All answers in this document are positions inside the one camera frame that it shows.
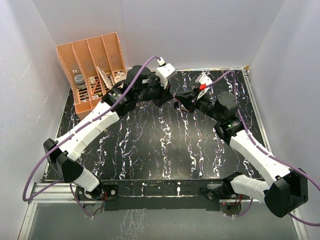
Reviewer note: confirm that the grey round tin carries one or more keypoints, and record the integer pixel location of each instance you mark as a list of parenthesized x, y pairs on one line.
[(80, 82)]

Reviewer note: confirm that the white labelled packet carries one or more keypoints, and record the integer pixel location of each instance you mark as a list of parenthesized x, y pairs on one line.
[(120, 76)]

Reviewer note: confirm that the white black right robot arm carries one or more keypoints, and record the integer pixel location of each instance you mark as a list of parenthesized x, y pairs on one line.
[(282, 189)]

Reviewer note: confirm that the white striped card packet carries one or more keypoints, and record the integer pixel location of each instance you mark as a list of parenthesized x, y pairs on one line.
[(107, 79)]

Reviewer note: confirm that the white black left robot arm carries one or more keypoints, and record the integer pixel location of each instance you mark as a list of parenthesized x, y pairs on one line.
[(140, 85)]

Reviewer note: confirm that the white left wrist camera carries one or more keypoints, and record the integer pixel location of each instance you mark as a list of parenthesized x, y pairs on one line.
[(165, 72)]

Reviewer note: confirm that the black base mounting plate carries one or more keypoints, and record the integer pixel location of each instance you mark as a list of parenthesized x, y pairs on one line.
[(171, 194)]

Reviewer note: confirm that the aluminium frame rail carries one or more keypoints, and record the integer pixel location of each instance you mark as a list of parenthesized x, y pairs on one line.
[(140, 216)]

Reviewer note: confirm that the orange plastic file organizer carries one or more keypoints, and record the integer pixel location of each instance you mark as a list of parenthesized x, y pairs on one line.
[(82, 57)]

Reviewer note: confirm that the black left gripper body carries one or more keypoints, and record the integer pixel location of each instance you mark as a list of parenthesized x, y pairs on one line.
[(156, 93)]

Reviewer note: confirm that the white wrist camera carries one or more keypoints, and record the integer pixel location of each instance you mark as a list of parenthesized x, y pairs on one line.
[(165, 72), (200, 88)]

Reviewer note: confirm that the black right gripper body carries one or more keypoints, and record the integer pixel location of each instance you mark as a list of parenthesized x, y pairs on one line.
[(206, 105)]

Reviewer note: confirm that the small beige box in organizer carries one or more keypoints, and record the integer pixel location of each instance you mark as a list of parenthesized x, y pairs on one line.
[(92, 80)]

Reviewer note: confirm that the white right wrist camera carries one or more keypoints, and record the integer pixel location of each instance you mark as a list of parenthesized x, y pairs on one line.
[(200, 88)]

